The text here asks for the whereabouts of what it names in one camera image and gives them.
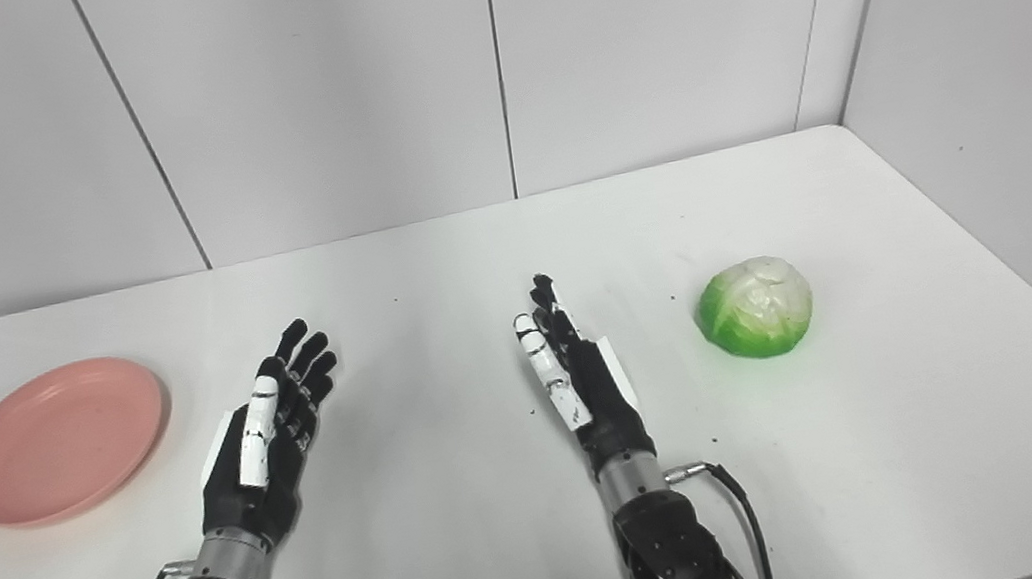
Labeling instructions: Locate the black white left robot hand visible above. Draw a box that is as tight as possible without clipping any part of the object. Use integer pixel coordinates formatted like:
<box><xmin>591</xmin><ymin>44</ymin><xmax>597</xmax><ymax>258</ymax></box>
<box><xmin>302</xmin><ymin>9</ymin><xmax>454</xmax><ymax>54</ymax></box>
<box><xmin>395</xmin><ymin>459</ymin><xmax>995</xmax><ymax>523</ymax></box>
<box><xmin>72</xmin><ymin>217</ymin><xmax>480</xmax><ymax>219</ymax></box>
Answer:
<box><xmin>175</xmin><ymin>313</ymin><xmax>364</xmax><ymax>558</ymax></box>

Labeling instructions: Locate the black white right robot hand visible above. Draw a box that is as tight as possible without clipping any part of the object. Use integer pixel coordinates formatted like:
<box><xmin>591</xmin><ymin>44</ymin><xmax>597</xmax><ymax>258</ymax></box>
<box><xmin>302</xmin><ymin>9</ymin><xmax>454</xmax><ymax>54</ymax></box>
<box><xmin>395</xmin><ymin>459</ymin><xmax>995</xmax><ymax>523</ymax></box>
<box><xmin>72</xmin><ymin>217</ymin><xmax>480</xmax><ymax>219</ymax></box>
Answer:
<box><xmin>505</xmin><ymin>260</ymin><xmax>661</xmax><ymax>490</ymax></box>

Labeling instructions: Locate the green white cabbage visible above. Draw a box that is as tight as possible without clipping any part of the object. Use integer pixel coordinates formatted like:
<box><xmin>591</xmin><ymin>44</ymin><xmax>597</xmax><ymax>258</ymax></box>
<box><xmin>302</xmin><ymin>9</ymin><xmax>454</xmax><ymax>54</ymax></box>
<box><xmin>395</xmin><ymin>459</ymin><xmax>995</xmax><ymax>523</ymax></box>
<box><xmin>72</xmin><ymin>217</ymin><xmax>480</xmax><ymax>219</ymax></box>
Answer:
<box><xmin>690</xmin><ymin>250</ymin><xmax>821</xmax><ymax>368</ymax></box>

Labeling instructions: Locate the pink round plate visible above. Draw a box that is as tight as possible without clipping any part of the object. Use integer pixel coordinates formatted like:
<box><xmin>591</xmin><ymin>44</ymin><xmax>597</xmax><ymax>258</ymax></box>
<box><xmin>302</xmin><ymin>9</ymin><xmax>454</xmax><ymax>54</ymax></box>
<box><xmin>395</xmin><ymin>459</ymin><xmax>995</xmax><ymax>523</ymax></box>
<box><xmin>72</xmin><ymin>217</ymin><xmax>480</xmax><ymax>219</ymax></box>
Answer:
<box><xmin>0</xmin><ymin>348</ymin><xmax>186</xmax><ymax>533</ymax></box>

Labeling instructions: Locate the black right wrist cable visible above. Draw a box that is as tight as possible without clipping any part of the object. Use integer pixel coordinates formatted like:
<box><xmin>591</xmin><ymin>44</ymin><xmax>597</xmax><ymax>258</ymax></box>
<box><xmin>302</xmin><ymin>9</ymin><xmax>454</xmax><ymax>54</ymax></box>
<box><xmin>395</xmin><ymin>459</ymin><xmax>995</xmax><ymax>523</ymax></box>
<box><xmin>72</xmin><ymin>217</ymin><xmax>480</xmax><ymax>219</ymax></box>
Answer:
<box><xmin>662</xmin><ymin>453</ymin><xmax>777</xmax><ymax>579</ymax></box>

